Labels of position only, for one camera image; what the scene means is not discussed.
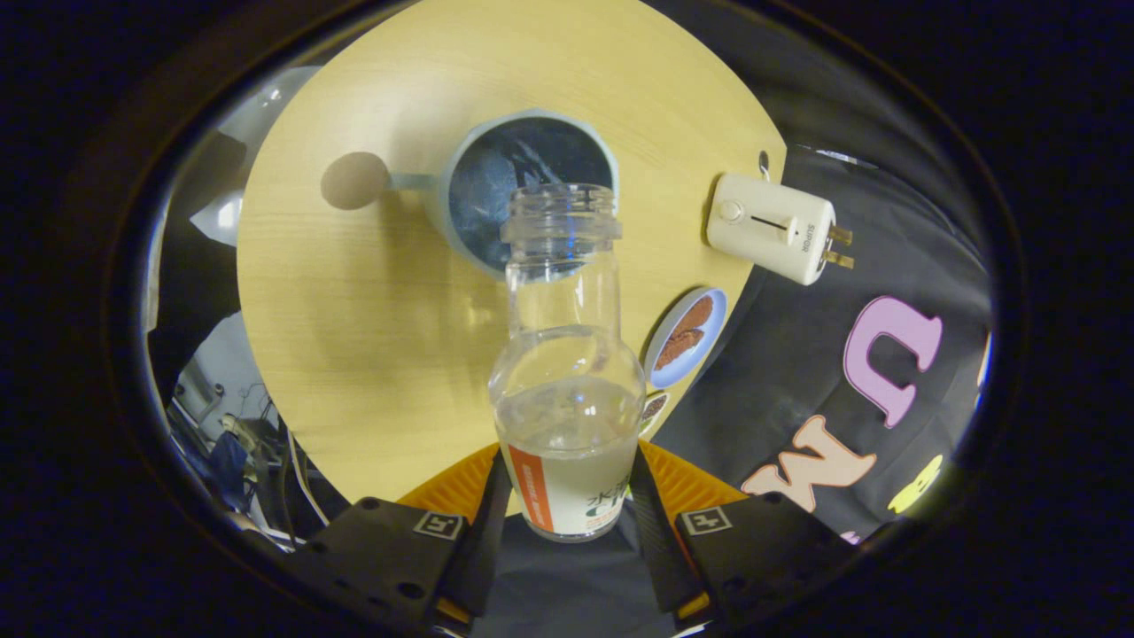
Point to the black backdrop cloth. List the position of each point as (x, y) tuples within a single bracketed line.
[(780, 381)]

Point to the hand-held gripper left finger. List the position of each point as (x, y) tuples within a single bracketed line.
[(481, 542)]

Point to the white plug adapter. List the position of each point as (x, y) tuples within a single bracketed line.
[(769, 228)]

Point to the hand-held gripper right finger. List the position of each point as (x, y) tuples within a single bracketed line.
[(656, 533)]

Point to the clear juice bottle orange label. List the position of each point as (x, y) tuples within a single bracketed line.
[(567, 403)]

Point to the small round dish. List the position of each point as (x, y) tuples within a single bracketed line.
[(654, 408)]

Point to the light blue cup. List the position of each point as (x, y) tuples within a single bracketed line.
[(492, 190)]

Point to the wooden table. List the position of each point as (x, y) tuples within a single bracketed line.
[(354, 319)]

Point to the blue plate with brown biscuits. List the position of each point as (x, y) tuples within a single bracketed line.
[(687, 337)]

